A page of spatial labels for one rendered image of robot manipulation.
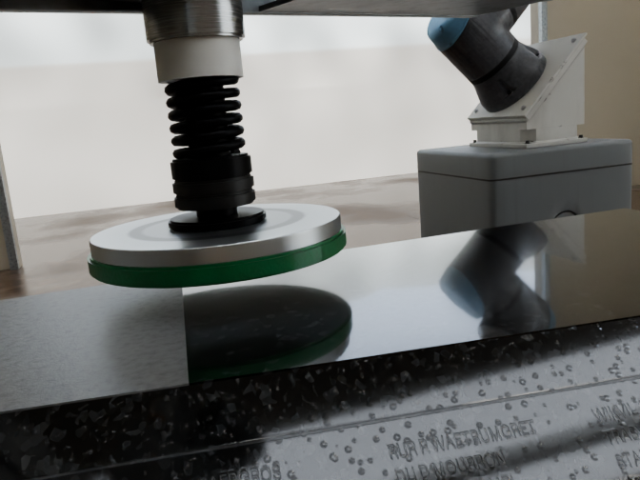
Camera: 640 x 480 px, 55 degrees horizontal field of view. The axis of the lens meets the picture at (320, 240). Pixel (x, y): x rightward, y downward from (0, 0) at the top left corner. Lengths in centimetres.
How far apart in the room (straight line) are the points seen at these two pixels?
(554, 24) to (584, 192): 504
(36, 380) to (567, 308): 34
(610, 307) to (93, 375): 33
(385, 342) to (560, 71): 128
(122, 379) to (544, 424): 24
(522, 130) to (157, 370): 130
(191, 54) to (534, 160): 111
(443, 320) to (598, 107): 647
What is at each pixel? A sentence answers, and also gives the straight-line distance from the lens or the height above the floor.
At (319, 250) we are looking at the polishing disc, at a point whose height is 86.
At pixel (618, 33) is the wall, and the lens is 703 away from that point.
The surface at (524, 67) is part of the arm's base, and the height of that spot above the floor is 104.
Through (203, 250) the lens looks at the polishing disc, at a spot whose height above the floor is 88.
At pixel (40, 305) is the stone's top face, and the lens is 59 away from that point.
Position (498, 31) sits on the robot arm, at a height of 113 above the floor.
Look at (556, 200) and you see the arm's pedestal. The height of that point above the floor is 72.
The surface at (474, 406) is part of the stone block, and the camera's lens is 37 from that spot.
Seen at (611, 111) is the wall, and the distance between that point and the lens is 696.
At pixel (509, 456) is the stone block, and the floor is 77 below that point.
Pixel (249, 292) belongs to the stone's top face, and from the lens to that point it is 52.
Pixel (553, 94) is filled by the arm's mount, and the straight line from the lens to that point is 160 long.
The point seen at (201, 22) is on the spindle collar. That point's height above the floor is 104.
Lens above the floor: 96
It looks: 11 degrees down
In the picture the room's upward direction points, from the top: 5 degrees counter-clockwise
